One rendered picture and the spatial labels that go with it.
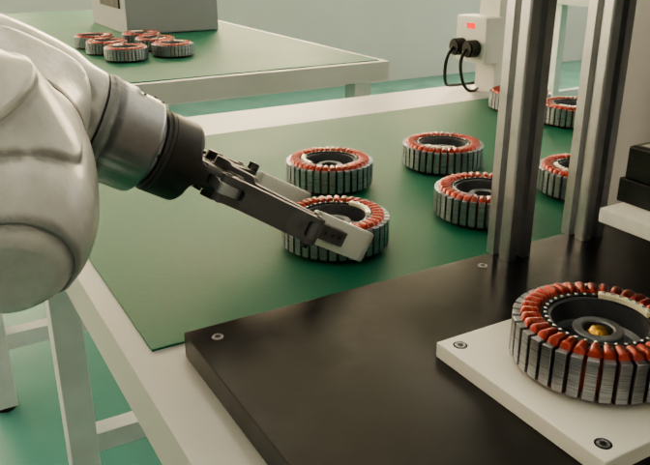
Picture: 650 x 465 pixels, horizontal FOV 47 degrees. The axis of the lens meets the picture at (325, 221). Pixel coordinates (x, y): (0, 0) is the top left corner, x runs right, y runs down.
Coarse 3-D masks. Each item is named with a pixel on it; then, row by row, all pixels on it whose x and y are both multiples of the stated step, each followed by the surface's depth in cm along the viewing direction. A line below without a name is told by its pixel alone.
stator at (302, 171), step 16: (288, 160) 95; (304, 160) 94; (320, 160) 99; (336, 160) 99; (352, 160) 97; (368, 160) 94; (288, 176) 94; (304, 176) 92; (320, 176) 91; (336, 176) 92; (352, 176) 91; (368, 176) 94; (320, 192) 92; (336, 192) 92; (352, 192) 93
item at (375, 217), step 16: (320, 208) 79; (336, 208) 80; (352, 208) 79; (368, 208) 77; (368, 224) 73; (384, 224) 74; (288, 240) 75; (384, 240) 75; (304, 256) 73; (320, 256) 73; (336, 256) 72; (368, 256) 73
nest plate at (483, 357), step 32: (448, 352) 52; (480, 352) 51; (480, 384) 49; (512, 384) 48; (544, 416) 45; (576, 416) 45; (608, 416) 45; (640, 416) 45; (576, 448) 42; (608, 448) 42; (640, 448) 42
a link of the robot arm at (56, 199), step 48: (0, 96) 41; (48, 96) 44; (0, 144) 41; (48, 144) 42; (0, 192) 39; (48, 192) 41; (96, 192) 46; (0, 240) 39; (48, 240) 40; (0, 288) 41; (48, 288) 42
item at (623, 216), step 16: (640, 144) 50; (640, 160) 49; (624, 176) 51; (640, 176) 50; (624, 192) 51; (640, 192) 50; (608, 208) 50; (624, 208) 50; (640, 208) 50; (608, 224) 50; (624, 224) 49; (640, 224) 47
